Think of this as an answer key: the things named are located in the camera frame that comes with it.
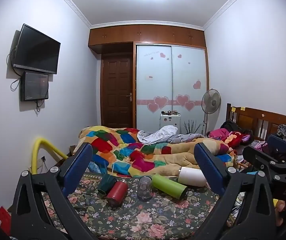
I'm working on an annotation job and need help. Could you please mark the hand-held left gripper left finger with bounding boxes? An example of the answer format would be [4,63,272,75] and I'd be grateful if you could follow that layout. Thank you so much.
[9,143,101,240]

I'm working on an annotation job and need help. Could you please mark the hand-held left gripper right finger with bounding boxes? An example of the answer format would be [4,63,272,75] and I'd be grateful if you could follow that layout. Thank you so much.
[194,142,278,240]

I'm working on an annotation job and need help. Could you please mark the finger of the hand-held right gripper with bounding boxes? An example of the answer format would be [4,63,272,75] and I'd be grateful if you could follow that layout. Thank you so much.
[243,145,286,179]
[267,134,286,165]

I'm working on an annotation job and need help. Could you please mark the clear glass cup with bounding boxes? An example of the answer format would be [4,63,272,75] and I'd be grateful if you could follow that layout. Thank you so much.
[137,176,153,202]

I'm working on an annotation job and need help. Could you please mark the white cup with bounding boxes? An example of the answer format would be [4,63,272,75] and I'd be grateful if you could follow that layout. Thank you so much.
[177,166,207,188]

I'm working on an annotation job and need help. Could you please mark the dark green cup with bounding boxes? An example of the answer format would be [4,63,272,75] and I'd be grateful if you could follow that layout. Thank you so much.
[97,174,118,196]

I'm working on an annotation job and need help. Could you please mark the person's right hand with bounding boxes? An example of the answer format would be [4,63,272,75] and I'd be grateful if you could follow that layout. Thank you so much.
[273,199,286,227]

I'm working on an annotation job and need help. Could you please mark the light blue cloth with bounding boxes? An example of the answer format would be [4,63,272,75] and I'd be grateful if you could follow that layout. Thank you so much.
[87,161,103,174]

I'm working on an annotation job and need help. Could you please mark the red plush toy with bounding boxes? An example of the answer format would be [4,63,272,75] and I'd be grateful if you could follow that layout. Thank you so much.
[224,130,251,147]

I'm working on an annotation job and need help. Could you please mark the pink cloth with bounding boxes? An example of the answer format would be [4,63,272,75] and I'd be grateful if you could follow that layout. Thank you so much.
[206,128,231,141]

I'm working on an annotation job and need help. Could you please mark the wooden bed headboard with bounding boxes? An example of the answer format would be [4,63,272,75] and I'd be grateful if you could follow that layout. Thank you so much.
[225,103,286,146]

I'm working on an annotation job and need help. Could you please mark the yellow foam pipe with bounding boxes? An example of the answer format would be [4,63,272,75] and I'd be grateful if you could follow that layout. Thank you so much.
[31,137,69,174]

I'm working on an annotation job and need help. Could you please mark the dark dried twigs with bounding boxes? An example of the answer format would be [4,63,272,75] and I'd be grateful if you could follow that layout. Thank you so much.
[183,119,202,134]

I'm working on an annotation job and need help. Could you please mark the black bag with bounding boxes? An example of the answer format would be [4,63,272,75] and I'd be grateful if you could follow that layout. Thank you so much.
[220,119,244,133]

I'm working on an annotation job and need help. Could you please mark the green bottle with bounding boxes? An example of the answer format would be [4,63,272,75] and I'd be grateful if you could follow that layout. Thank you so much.
[151,174,189,201]

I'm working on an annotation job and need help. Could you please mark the red bottle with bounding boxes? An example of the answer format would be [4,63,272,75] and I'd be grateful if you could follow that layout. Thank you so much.
[106,179,129,208]

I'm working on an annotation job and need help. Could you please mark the colourful patchwork blanket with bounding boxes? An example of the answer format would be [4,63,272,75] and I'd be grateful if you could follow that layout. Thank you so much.
[73,126,236,178]

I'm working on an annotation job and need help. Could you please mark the white cabinet with items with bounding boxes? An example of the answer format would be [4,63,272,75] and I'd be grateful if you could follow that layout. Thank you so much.
[159,112,182,134]

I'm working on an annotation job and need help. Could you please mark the grey cloth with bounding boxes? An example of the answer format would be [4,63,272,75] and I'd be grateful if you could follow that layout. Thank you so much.
[137,125,205,145]

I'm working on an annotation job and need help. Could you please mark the standing fan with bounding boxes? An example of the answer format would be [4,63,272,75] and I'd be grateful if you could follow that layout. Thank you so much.
[201,88,221,137]

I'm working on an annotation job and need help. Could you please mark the brown wooden door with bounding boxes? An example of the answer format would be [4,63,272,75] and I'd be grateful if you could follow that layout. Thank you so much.
[100,53,135,129]

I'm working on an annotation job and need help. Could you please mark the floral bed sheet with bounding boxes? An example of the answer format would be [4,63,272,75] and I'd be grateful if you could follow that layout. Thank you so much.
[42,171,236,240]

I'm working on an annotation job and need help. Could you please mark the red box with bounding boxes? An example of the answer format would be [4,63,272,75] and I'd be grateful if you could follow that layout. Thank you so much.
[0,205,12,236]

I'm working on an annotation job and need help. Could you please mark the frosted sliding wardrobe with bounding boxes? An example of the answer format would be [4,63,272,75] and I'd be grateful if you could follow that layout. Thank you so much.
[135,43,209,136]

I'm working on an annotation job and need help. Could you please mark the wooden overhead cabinet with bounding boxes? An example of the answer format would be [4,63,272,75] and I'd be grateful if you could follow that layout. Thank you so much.
[88,24,207,54]

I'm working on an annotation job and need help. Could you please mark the black monitor cable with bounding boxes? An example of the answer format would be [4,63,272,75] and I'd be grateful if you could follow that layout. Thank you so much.
[34,99,45,113]

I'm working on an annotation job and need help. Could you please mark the small black wall monitor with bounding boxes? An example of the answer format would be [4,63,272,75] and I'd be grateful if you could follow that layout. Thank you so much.
[20,71,50,102]

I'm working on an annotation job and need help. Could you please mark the black wall television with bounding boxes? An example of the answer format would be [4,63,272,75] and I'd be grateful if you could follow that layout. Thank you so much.
[12,23,61,75]

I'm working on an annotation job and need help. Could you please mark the black television cable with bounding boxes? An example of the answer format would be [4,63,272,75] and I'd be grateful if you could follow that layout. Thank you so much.
[6,45,18,67]

